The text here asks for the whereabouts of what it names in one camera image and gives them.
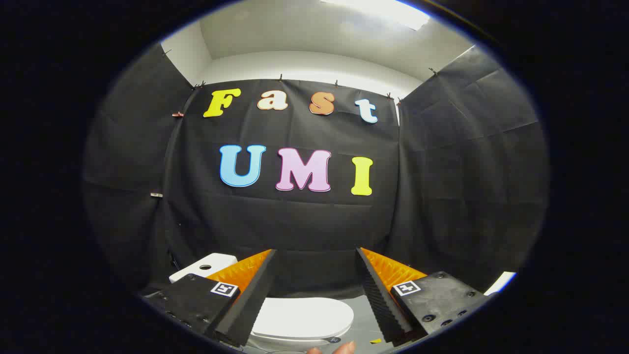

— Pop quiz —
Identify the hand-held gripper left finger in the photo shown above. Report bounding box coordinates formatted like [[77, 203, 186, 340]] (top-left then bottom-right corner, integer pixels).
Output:
[[140, 248, 278, 349]]

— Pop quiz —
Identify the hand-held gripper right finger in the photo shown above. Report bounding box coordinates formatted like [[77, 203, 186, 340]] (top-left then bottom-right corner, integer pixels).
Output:
[[356, 247, 492, 345]]

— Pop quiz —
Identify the white toilet lid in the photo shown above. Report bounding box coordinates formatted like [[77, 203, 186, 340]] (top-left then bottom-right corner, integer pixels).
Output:
[[251, 297, 355, 343]]

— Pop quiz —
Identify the black backdrop cloth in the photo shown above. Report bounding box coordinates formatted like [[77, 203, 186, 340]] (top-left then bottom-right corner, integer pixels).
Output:
[[84, 44, 548, 300]]

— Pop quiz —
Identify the white toilet with tank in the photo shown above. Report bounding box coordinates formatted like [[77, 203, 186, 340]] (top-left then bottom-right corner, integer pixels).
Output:
[[169, 253, 344, 353]]

